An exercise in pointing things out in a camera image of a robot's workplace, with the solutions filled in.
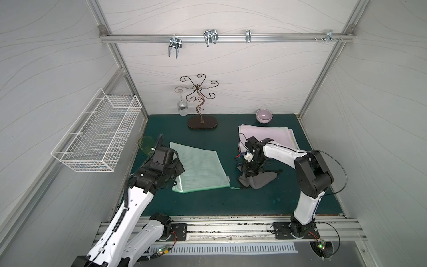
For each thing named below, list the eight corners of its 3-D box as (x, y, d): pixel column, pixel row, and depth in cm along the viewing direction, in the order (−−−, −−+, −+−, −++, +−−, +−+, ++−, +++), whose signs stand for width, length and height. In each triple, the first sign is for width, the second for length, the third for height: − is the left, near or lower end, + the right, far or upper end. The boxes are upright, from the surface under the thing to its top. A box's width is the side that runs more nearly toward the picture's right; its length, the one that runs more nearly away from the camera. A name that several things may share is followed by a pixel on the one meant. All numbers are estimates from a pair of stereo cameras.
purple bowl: (255, 124, 119) (257, 117, 113) (254, 116, 124) (256, 109, 119) (270, 124, 119) (273, 117, 113) (268, 116, 125) (270, 109, 119)
